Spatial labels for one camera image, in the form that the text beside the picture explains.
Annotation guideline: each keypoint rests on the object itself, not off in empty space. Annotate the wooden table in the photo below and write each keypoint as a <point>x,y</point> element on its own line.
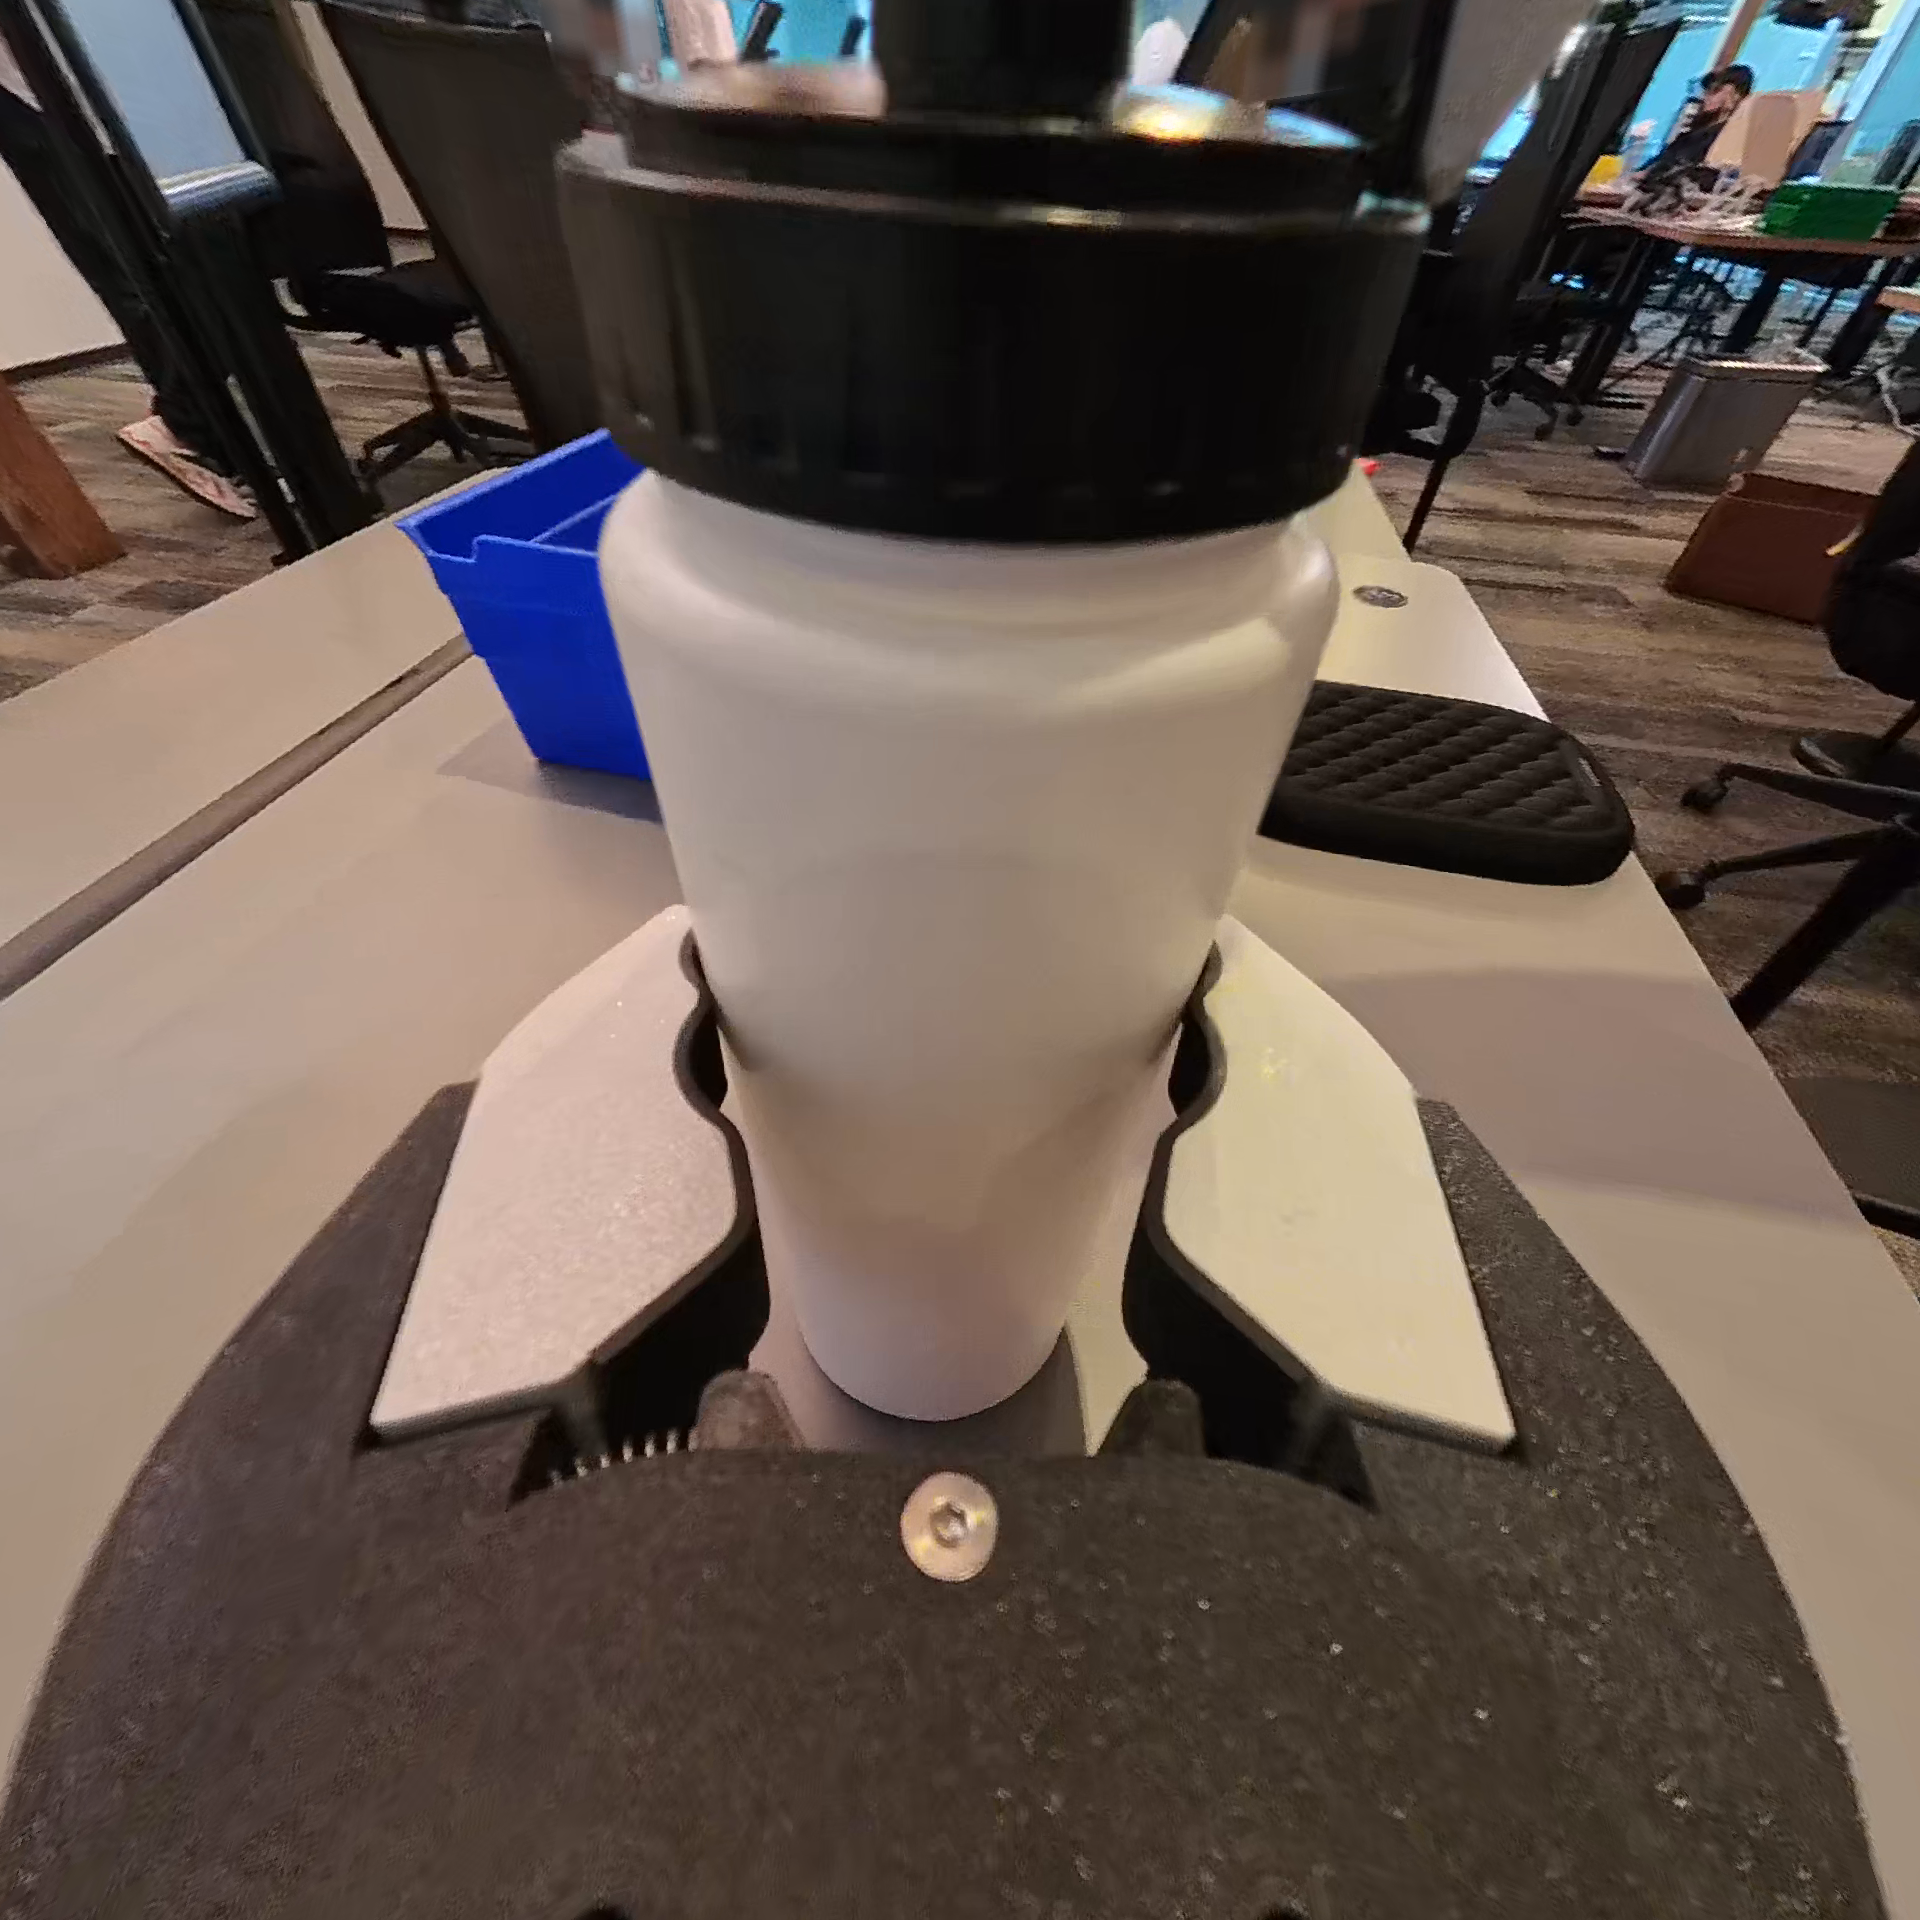
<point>1725,241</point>

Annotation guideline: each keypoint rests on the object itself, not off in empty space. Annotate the blue plastic bin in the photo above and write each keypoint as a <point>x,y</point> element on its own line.
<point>524,661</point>

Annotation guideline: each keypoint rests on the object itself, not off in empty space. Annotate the green bin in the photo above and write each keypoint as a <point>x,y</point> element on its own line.
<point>1829,210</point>

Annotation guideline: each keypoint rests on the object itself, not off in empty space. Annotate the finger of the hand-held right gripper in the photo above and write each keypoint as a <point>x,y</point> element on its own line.
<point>1501,75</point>

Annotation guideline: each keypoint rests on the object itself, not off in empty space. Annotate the wooden post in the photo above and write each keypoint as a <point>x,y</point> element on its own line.
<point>44,494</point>

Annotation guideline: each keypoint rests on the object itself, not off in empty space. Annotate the grey metal box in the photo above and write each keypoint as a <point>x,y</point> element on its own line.
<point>1725,428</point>

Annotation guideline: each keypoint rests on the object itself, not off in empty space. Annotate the white plastic bottle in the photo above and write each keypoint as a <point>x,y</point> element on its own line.
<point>961,825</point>

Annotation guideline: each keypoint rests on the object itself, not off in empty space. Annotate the black framed sign easel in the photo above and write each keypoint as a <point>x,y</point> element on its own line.
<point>150,75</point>

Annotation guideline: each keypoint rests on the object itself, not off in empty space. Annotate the black mesh office chair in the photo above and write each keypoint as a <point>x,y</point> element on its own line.
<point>1613,181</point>

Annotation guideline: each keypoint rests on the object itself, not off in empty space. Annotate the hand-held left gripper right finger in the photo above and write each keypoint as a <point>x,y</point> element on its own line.
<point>1335,1230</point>

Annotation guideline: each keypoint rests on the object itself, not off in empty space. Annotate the black bottle lid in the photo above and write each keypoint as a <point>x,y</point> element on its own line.
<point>974,345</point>

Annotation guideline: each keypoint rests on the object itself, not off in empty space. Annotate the brown cardboard box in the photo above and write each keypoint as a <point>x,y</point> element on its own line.
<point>1771,556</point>

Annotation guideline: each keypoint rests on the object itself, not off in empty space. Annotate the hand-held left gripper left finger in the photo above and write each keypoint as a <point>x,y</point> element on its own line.
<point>585,1201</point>

